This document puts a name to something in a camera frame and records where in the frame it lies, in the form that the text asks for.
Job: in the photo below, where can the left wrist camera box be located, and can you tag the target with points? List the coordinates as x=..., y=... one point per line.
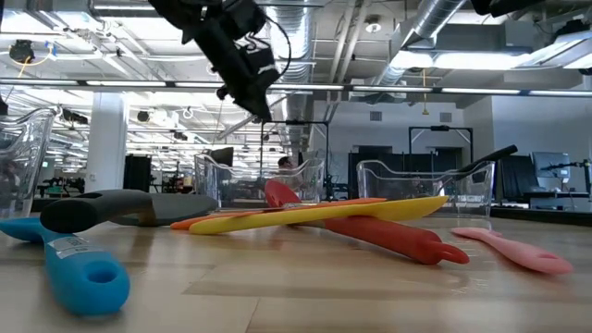
x=263, y=65

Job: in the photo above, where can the black cabinet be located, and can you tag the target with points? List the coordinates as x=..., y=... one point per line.
x=137, y=173

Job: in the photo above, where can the small black monitor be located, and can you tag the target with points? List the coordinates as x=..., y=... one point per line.
x=222, y=156

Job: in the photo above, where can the white ceiling light panel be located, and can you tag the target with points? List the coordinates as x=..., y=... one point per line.
x=462, y=60

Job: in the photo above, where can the orange silicone spatula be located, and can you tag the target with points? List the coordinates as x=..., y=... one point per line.
x=194, y=221

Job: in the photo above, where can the pink silicone spatula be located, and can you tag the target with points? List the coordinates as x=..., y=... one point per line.
x=522, y=252

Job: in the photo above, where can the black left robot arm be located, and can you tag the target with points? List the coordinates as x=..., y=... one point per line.
x=185, y=11

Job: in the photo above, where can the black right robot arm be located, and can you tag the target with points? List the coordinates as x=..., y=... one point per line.
x=499, y=5

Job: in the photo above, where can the long linear ceiling light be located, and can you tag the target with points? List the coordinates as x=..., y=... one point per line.
x=300, y=87

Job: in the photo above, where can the black partition panel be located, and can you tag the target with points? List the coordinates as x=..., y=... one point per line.
x=361, y=155

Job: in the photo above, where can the grey computer monitor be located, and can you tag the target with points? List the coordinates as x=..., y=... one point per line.
x=550, y=166

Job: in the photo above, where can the red slotted spoon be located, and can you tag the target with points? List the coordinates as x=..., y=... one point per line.
x=398, y=238

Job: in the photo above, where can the yellow silicone spoon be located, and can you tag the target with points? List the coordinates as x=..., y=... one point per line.
x=324, y=213

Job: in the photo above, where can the black turner spatula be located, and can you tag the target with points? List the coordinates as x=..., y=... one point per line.
x=495, y=155
x=92, y=210

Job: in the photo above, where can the black metal stand frame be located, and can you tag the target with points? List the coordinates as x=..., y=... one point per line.
x=439, y=128

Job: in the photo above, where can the black aluminium table frame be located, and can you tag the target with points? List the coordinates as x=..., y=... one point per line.
x=115, y=203

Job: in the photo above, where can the person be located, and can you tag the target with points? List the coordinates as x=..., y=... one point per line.
x=284, y=163

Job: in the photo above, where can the clear plastic bin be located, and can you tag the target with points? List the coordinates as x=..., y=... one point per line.
x=472, y=199
x=23, y=162
x=296, y=194

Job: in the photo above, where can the silver spiral air duct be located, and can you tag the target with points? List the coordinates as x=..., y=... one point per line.
x=439, y=14
x=296, y=41

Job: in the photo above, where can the blue silicone spoon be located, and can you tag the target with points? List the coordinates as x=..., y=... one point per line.
x=83, y=279

